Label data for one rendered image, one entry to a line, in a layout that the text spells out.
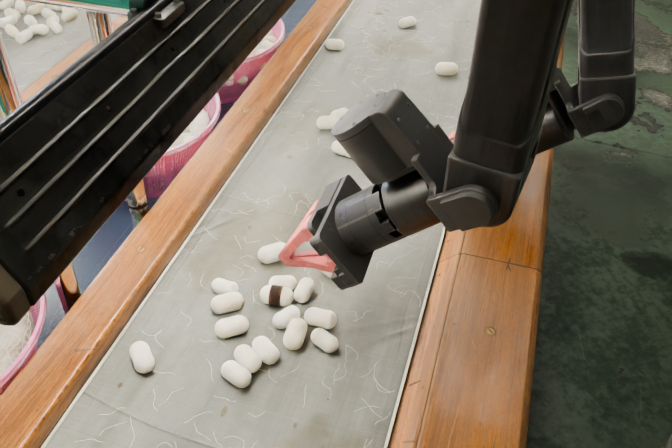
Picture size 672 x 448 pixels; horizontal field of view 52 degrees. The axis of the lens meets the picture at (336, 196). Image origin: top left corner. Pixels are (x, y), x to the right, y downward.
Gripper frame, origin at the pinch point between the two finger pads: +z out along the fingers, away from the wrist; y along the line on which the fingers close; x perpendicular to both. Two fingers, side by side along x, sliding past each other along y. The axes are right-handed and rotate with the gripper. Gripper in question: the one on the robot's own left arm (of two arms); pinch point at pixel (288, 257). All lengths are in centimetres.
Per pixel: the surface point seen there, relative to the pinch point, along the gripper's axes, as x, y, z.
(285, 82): -6.5, -42.6, 14.7
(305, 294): 5.5, -0.8, 2.7
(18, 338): -10.8, 12.0, 25.3
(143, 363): -2.6, 12.8, 11.9
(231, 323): 1.4, 5.7, 6.9
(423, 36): 6, -71, 3
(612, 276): 97, -99, 11
